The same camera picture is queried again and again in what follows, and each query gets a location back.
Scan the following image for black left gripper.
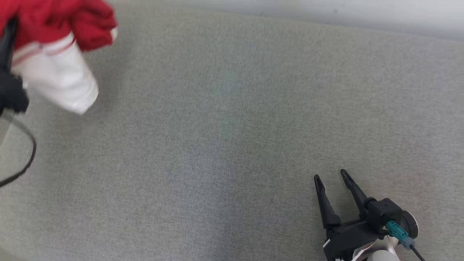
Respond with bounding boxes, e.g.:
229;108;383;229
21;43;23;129
0;16;30;116

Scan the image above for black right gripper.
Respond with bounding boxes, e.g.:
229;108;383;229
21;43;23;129
314;169;385;261

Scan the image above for red Bulls jersey white sleeves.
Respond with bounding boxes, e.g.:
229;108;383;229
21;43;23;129
0;0;119;115

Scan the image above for teal right camera connector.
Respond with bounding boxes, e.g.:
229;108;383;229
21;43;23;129
386;221;414;250

